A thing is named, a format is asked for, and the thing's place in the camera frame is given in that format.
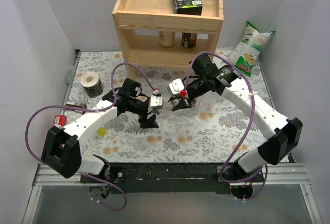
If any brown chocolate bar wrapper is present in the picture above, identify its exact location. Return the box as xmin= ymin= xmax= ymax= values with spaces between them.
xmin=65 ymin=101 xmax=87 ymax=114

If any cream bottle on shelf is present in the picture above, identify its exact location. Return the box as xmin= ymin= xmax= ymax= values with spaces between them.
xmin=159 ymin=31 xmax=175 ymax=47

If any light wooden shelf unit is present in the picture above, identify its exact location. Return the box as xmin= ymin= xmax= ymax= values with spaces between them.
xmin=112 ymin=0 xmax=224 ymax=79

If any yellow-green glue bottle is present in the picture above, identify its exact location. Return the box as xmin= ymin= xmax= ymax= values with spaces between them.
xmin=97 ymin=127 xmax=107 ymax=136

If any dark jar on shelf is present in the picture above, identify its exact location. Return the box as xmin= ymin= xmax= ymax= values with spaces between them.
xmin=181 ymin=32 xmax=197 ymax=48

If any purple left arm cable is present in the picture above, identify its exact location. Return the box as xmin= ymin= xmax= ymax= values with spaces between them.
xmin=24 ymin=62 xmax=160 ymax=211

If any tape roll with black band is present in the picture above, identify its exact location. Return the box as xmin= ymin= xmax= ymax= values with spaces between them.
xmin=80 ymin=72 xmax=104 ymax=98

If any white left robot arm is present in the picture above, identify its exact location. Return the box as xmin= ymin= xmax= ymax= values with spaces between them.
xmin=41 ymin=78 xmax=163 ymax=183

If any red rectangular box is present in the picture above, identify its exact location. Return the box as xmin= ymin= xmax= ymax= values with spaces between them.
xmin=54 ymin=115 xmax=67 ymax=128

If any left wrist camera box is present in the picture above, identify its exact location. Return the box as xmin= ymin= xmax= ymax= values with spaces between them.
xmin=149 ymin=95 xmax=163 ymax=111

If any green chips bag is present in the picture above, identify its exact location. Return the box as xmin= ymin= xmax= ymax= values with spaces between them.
xmin=228 ymin=21 xmax=276 ymax=77

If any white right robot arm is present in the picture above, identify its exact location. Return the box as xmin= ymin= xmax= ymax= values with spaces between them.
xmin=168 ymin=51 xmax=303 ymax=183

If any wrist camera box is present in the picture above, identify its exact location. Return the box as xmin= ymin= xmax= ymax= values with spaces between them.
xmin=168 ymin=78 xmax=187 ymax=98
xmin=149 ymin=95 xmax=163 ymax=111

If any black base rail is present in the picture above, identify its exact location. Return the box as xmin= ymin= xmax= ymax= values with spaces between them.
xmin=79 ymin=162 xmax=266 ymax=196

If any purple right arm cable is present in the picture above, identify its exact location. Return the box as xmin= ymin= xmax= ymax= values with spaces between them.
xmin=180 ymin=51 xmax=269 ymax=200

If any floral patterned table mat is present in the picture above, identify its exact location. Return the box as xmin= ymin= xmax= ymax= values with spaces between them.
xmin=68 ymin=51 xmax=273 ymax=163

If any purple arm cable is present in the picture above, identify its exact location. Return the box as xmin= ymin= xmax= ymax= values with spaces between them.
xmin=180 ymin=51 xmax=269 ymax=200
xmin=24 ymin=62 xmax=160 ymax=211

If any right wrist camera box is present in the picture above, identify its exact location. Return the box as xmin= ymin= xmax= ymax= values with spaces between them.
xmin=168 ymin=78 xmax=187 ymax=98

